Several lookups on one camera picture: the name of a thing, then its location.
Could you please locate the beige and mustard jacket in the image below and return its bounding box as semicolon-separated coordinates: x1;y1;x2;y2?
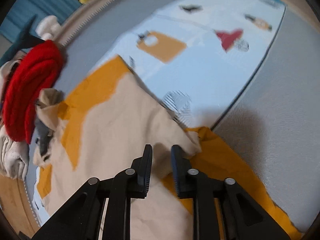
35;56;302;239

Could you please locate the grey bed mattress sheet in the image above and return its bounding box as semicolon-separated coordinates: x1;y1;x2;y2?
24;0;320;233

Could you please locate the printed light blue bed runner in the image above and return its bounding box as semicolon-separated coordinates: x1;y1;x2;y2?
34;0;285;215

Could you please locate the cream folded blanket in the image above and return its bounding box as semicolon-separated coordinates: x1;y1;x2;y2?
1;125;29;181

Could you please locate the wooden headboard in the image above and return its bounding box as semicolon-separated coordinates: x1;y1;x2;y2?
0;175;39;238

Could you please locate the red folded quilt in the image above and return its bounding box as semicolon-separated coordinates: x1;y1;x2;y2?
2;40;64;144

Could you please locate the white folded bedding stack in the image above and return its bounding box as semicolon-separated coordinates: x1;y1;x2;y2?
1;57;22;106

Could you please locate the white plush toy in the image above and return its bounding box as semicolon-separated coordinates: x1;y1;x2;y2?
35;15;61;41

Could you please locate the teal plush shark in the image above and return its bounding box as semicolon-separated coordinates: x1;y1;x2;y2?
1;15;44;66

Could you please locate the blue curtain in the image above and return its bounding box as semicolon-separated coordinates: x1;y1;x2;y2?
1;0;81;42

